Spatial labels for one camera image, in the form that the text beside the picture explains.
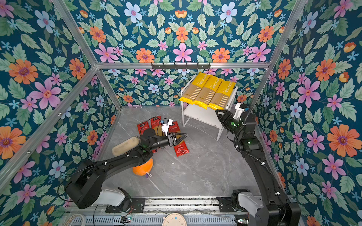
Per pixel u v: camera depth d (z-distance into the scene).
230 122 0.63
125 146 0.93
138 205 0.73
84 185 0.42
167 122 0.71
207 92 0.80
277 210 0.37
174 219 0.68
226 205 0.73
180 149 0.93
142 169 0.78
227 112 0.65
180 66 0.91
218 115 0.69
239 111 0.66
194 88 0.82
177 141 0.69
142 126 1.04
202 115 0.93
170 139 0.68
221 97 0.77
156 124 1.05
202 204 0.75
